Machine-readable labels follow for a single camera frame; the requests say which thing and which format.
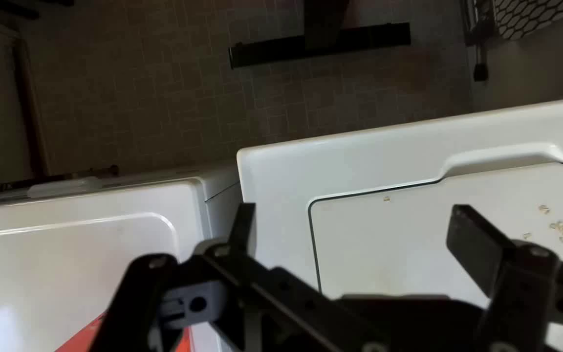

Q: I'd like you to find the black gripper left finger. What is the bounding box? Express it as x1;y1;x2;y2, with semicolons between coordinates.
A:
97;201;387;352

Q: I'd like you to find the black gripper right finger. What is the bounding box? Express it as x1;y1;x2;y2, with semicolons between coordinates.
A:
445;203;563;352

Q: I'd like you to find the white machine with rounded panel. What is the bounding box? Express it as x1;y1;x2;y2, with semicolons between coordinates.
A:
0;164;240;352

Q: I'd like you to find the white machine with angular panel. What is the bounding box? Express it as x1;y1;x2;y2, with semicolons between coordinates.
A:
234;95;563;352

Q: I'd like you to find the black mesh basket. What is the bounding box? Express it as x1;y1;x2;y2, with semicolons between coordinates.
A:
488;0;563;43

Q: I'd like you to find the black stand base bar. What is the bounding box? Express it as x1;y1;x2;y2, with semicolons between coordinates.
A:
228;0;414;70

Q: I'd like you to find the black dangling strap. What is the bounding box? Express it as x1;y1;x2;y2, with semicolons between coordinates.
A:
463;0;492;84

